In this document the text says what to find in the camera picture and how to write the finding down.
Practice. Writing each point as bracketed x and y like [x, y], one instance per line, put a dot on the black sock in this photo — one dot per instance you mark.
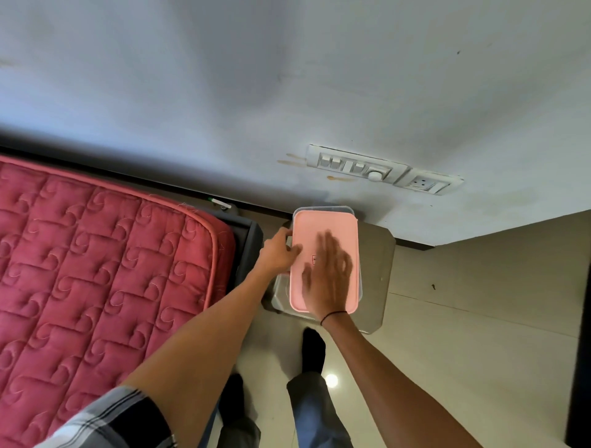
[231, 397]
[314, 350]

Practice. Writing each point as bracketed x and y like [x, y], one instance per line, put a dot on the white wall socket plate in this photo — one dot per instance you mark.
[427, 182]

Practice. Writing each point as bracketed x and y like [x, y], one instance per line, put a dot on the person's left forearm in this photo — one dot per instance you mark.
[207, 346]

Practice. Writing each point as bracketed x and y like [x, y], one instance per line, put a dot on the red quilted mattress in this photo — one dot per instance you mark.
[92, 286]

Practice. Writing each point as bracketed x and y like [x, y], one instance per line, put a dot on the grey metal stool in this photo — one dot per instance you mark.
[376, 277]

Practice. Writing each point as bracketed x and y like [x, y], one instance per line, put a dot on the person's right thumb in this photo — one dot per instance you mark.
[307, 280]

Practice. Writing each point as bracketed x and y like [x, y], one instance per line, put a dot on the person's right hand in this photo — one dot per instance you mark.
[328, 286]

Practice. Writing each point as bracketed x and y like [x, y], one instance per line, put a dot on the black left sock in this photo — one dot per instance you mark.
[231, 397]

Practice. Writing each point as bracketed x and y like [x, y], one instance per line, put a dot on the dark bed frame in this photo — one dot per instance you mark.
[247, 244]

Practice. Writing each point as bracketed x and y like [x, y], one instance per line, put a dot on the striped shirt sleeve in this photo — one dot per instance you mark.
[115, 422]

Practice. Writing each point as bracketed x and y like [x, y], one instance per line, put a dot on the person's left thumb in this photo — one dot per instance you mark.
[293, 251]

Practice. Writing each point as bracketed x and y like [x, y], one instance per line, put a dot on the person's left hand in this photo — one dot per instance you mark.
[273, 254]

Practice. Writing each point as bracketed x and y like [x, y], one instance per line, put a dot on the dark wooden door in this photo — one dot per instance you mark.
[581, 369]

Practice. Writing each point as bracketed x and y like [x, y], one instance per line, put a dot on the clear container with pink lid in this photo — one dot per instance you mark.
[307, 230]

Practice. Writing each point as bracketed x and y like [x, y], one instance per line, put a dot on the person's right forearm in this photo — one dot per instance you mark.
[383, 383]

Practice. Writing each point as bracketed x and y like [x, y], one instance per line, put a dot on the grey trousers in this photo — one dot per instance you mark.
[316, 415]

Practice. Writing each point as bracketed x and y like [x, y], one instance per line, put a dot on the black right sock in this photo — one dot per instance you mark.
[314, 350]

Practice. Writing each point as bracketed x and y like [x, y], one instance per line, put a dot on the white wall switch board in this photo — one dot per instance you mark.
[355, 165]

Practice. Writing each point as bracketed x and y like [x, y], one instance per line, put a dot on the small white green tube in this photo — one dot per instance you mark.
[220, 203]

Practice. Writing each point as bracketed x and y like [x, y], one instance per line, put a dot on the black wrist band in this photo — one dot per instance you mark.
[333, 314]

